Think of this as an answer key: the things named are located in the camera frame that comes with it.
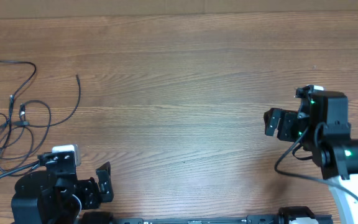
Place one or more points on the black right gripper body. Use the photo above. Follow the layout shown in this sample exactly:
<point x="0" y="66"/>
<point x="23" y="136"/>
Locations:
<point x="295" y="125"/>

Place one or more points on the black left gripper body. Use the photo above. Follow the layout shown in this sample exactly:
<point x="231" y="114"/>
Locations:
<point x="89" y="191"/>

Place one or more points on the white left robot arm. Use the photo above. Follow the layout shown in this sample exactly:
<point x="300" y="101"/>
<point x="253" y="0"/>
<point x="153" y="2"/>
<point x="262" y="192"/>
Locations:
<point x="56" y="195"/>

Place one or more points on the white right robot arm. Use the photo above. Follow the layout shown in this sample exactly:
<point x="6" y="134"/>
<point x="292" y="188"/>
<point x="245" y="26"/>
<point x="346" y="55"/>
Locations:
<point x="321" y="127"/>

